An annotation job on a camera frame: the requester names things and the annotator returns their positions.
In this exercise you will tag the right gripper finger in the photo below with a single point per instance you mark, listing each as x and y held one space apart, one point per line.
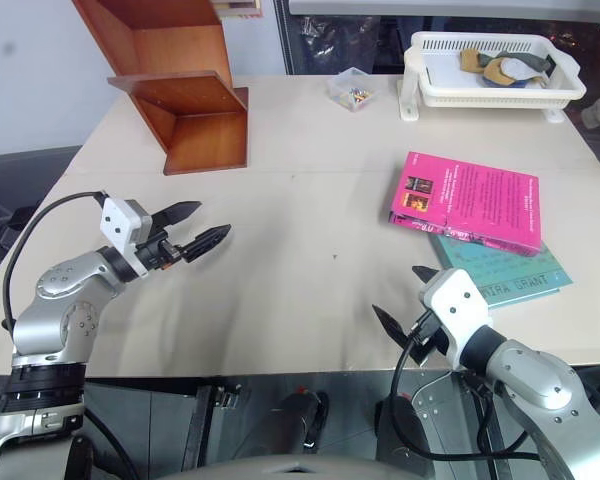
391 325
426 276

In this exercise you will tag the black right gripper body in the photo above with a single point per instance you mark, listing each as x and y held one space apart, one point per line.
433 341

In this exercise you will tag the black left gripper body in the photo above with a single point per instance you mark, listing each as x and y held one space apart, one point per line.
152 254

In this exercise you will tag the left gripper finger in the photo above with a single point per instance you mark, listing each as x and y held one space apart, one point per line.
207 242
177 211

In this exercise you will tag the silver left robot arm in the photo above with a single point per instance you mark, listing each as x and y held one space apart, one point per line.
55 295

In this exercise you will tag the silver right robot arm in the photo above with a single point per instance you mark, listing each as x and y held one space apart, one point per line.
535 380

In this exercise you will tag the pink book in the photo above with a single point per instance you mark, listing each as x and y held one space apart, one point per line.
475 200

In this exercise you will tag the teal book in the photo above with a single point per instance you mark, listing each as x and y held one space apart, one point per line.
520 277

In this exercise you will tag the brown wooden bookshelf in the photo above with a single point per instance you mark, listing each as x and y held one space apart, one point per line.
190 100

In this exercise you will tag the metal latch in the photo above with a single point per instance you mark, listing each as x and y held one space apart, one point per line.
228 396

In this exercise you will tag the grey rounded robot body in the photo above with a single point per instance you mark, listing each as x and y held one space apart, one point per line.
290 467

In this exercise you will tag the white plastic basket rack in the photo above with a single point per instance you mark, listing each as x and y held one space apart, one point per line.
490 95

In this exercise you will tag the clear box with coloured bits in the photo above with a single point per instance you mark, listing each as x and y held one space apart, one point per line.
355 91

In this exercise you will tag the yellow cloth piece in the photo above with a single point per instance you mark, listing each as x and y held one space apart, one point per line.
497 76

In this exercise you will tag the blue cloth piece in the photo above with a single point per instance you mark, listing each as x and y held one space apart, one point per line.
519 84

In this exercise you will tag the tan cloth piece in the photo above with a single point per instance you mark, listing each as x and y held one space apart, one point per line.
472 60

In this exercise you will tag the white cloth piece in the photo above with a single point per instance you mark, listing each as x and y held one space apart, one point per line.
515 69

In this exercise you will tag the grey-green cloth piece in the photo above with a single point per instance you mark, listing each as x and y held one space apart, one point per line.
527 61

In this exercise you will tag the dark glass cabinet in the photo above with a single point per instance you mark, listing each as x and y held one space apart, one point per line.
360 40

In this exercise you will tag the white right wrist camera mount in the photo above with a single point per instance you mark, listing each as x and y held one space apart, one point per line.
455 305

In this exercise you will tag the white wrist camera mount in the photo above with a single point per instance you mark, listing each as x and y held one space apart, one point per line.
455 305
117 222

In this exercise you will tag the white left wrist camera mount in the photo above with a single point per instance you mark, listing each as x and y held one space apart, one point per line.
117 222

